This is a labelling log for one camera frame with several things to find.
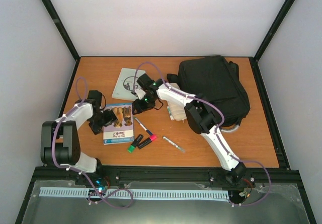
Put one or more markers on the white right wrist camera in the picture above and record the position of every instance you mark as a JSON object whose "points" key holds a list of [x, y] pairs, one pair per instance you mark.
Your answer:
{"points": [[140, 93]]}

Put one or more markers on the pink black highlighter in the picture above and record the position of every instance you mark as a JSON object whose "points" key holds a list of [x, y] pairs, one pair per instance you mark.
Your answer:
{"points": [[147, 141]]}

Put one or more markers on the black student bag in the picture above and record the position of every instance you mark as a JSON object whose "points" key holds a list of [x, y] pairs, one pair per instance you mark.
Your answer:
{"points": [[218, 80]]}

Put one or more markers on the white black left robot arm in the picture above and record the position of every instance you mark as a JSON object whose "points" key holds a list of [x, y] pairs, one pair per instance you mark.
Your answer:
{"points": [[59, 138]]}

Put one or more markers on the grey Great Gatsby book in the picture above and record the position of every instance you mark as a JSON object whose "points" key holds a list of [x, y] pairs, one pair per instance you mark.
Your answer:
{"points": [[124, 85]]}

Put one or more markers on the beige ribbed pencil case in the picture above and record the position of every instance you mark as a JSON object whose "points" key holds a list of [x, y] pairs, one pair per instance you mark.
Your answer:
{"points": [[177, 112]]}

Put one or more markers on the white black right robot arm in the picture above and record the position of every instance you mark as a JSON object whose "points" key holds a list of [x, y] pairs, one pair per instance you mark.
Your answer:
{"points": [[201, 119]]}

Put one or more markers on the black aluminium frame rail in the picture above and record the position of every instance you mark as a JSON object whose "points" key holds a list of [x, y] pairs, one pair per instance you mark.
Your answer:
{"points": [[210, 177]]}

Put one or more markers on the blue capped white marker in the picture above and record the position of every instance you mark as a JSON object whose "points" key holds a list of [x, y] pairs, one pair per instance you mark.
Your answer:
{"points": [[145, 129]]}

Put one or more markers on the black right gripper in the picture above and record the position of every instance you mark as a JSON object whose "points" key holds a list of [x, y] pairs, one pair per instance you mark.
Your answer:
{"points": [[139, 107]]}

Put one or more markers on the silver pen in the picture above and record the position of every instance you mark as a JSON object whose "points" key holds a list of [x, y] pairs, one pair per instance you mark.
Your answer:
{"points": [[173, 144]]}

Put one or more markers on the purple dog picture book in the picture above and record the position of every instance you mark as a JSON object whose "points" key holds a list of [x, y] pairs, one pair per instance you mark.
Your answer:
{"points": [[122, 129]]}

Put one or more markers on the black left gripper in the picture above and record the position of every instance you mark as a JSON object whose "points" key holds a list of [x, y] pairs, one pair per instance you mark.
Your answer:
{"points": [[110, 118]]}

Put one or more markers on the light blue cable duct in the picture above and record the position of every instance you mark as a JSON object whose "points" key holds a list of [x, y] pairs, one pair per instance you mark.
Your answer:
{"points": [[136, 194]]}

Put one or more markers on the green white glue stick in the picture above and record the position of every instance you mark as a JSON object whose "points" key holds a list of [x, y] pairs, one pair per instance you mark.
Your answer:
{"points": [[170, 114]]}

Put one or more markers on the green black highlighter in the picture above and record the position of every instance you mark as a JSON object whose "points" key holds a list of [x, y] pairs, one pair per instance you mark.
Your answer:
{"points": [[135, 143]]}

